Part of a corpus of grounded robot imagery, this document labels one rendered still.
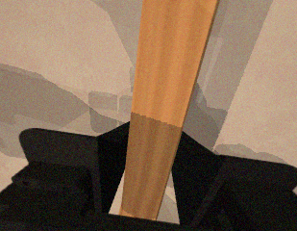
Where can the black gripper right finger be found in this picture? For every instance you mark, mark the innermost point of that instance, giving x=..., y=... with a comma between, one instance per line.
x=198, y=174

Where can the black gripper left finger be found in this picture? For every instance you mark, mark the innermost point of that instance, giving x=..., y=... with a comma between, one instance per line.
x=104, y=155

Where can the wooden rail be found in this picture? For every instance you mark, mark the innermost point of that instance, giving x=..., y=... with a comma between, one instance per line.
x=173, y=38

